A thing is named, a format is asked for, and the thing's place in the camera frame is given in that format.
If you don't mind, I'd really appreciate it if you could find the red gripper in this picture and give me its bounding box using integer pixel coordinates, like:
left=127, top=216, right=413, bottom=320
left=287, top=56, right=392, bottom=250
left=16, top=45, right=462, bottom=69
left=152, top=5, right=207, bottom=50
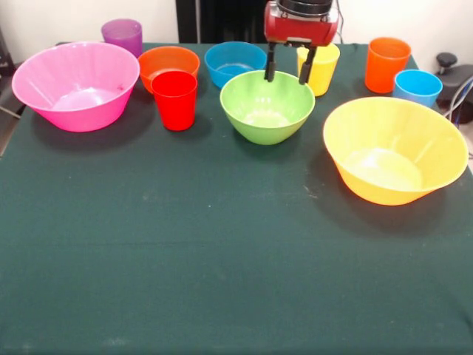
left=263, top=1, right=339, bottom=86

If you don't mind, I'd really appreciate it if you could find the green plastic bowl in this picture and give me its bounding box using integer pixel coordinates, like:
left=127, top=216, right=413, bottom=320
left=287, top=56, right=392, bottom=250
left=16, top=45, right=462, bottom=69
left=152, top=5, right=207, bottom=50
left=219, top=70, right=316, bottom=146

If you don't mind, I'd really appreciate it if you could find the yellow plastic cup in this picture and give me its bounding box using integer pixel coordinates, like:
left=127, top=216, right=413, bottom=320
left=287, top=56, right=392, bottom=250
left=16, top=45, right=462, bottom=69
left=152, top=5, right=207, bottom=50
left=296, top=42, right=341, bottom=98

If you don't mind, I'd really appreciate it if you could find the blue plastic bowl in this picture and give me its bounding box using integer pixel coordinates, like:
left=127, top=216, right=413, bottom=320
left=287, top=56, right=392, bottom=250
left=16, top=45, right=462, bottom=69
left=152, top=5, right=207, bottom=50
left=204, top=41, right=268, bottom=89

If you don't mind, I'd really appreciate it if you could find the orange plastic cup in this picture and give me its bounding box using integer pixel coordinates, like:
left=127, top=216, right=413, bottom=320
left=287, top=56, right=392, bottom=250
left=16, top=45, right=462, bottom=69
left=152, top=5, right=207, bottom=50
left=364, top=36, right=412, bottom=94

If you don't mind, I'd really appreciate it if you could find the yellow plastic bowl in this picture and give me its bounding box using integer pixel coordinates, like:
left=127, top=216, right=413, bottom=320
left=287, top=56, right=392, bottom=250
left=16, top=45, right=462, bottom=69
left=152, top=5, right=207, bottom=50
left=322, top=96, right=469, bottom=206

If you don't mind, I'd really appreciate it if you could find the red plastic cup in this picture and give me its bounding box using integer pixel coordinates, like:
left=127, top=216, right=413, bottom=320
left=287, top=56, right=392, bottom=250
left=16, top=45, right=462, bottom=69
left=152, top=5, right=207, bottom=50
left=150, top=70, right=199, bottom=132

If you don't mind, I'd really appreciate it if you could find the orange plastic bowl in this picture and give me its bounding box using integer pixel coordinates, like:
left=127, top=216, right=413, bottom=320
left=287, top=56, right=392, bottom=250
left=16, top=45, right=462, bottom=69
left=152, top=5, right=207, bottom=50
left=137, top=45, right=201, bottom=95

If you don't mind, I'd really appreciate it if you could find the blue plastic cup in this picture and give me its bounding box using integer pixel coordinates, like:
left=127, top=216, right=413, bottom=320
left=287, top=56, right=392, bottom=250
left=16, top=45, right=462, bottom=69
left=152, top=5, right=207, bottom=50
left=392, top=69, right=443, bottom=109

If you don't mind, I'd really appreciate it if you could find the purple plastic cup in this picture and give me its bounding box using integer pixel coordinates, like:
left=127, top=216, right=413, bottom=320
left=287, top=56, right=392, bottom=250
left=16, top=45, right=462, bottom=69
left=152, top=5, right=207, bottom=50
left=101, top=18, right=144, bottom=59

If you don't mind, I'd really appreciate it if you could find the dark green tablecloth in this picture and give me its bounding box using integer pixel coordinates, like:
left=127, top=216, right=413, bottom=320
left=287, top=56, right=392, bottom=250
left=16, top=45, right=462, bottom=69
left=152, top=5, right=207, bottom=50
left=0, top=41, right=473, bottom=355

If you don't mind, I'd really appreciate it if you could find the pink plastic bowl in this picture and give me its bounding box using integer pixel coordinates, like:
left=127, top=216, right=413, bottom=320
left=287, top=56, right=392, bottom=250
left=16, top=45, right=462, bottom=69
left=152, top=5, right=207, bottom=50
left=11, top=41, right=141, bottom=133

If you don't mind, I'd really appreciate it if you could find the black wall cable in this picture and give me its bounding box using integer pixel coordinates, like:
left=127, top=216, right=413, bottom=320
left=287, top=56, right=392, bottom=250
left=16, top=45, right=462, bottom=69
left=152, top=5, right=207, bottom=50
left=332, top=0, right=345, bottom=44

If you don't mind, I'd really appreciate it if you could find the grey cable bundle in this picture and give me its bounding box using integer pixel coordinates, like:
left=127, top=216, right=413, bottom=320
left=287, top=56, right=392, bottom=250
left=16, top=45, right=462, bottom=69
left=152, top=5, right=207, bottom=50
left=445, top=77, right=473, bottom=129

